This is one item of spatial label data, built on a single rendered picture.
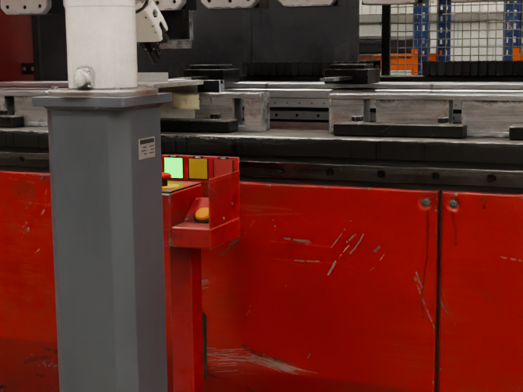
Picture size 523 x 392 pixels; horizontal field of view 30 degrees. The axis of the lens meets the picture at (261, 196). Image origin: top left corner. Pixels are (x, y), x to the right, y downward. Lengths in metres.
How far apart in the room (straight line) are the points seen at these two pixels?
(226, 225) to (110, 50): 0.59
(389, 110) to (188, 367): 0.75
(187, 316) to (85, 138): 0.64
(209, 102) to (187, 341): 0.62
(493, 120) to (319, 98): 0.56
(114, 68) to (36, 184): 0.97
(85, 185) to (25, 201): 0.96
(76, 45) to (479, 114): 0.97
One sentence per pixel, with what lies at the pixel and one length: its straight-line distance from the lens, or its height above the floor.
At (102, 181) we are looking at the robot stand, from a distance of 1.66.
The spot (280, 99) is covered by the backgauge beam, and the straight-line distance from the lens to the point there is 2.65.
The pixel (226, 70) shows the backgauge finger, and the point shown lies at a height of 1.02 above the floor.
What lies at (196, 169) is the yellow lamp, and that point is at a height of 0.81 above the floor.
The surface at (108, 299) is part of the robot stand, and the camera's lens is 1.69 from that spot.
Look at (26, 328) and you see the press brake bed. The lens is 2.71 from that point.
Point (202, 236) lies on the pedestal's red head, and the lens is 2.05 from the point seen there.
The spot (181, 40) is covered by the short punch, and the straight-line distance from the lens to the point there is 2.51.
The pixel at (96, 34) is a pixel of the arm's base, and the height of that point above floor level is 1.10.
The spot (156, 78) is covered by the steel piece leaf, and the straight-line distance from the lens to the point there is 2.43.
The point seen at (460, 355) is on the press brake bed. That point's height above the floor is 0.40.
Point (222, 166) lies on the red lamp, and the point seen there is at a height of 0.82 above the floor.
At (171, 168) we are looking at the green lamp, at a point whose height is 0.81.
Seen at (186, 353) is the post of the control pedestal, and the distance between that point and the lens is 2.20.
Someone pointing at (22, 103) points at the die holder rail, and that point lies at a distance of 2.75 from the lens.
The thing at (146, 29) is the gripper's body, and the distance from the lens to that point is 2.36.
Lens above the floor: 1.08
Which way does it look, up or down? 9 degrees down
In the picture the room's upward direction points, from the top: 1 degrees counter-clockwise
